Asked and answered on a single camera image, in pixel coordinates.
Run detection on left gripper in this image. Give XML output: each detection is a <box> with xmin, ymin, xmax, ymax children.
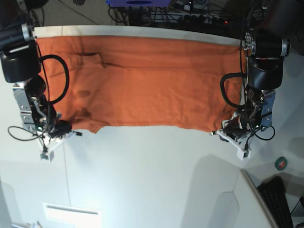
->
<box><xmin>209</xmin><ymin>111</ymin><xmax>253</xmax><ymax>152</ymax></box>

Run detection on black power strip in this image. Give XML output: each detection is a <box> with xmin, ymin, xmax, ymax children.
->
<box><xmin>182</xmin><ymin>14</ymin><xmax>228</xmax><ymax>25</ymax></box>

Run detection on black keyboard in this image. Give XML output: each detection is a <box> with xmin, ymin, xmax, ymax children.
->
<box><xmin>257</xmin><ymin>176</ymin><xmax>294</xmax><ymax>228</ymax></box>

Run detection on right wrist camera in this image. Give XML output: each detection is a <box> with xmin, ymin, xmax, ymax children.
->
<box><xmin>40</xmin><ymin>151</ymin><xmax>54</xmax><ymax>162</ymax></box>

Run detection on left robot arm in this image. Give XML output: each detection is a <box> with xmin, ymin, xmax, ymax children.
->
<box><xmin>211</xmin><ymin>0</ymin><xmax>304</xmax><ymax>158</ymax></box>

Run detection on green tape roll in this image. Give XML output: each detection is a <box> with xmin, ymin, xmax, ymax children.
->
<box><xmin>275</xmin><ymin>157</ymin><xmax>288</xmax><ymax>171</ymax></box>

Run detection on orange t-shirt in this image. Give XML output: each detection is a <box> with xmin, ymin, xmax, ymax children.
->
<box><xmin>38</xmin><ymin>36</ymin><xmax>245</xmax><ymax>133</ymax></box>

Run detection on blue box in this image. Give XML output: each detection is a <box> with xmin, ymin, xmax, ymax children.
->
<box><xmin>106</xmin><ymin>0</ymin><xmax>176</xmax><ymax>7</ymax></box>

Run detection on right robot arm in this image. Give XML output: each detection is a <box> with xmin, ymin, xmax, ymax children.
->
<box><xmin>0</xmin><ymin>0</ymin><xmax>82</xmax><ymax>154</ymax></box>

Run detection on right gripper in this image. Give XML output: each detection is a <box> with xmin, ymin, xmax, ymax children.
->
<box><xmin>38</xmin><ymin>120</ymin><xmax>83</xmax><ymax>152</ymax></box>

